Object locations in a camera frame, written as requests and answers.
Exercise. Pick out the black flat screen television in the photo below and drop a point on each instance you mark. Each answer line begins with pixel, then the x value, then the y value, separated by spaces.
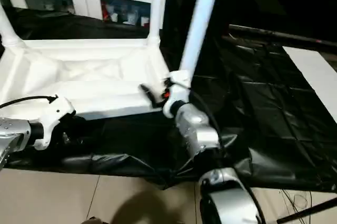
pixel 276 33

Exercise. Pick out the grey robot lower body part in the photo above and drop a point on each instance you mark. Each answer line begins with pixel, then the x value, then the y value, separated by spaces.
pixel 93 220

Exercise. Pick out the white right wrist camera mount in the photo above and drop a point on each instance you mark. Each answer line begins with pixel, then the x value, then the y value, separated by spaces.
pixel 179 87

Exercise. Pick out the black plastic mat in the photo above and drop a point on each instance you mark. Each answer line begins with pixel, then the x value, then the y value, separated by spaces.
pixel 263 103

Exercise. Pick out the white plastic table top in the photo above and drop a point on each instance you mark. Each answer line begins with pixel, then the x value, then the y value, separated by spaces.
pixel 79 71

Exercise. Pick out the black metal table leg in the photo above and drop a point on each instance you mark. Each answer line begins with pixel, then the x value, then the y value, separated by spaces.
pixel 308 211

